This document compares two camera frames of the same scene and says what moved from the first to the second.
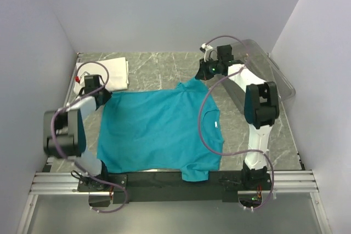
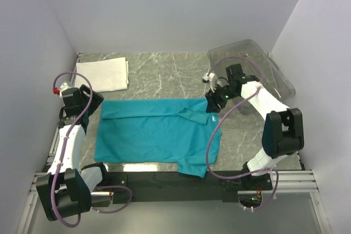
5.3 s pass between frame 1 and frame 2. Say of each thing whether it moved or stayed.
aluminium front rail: stayed
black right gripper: moved
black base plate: stayed
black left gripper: moved
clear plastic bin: stayed
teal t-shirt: moved
